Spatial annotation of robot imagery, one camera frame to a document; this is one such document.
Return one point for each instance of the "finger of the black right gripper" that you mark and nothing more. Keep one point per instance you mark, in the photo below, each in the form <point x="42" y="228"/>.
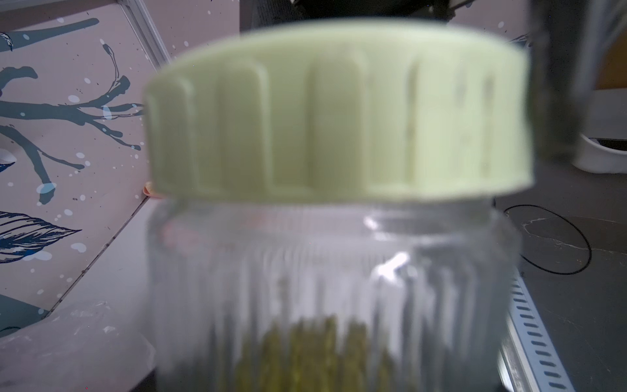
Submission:
<point x="569" y="39"/>

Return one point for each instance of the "clear plastic bin liner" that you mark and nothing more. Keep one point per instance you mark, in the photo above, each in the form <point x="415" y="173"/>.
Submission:
<point x="81" y="347"/>

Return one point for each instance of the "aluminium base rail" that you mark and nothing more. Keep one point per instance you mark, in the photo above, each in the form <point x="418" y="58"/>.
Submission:
<point x="528" y="359"/>

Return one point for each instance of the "green lid mung bean jar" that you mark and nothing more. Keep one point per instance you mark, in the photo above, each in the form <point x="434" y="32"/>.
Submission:
<point x="326" y="219"/>

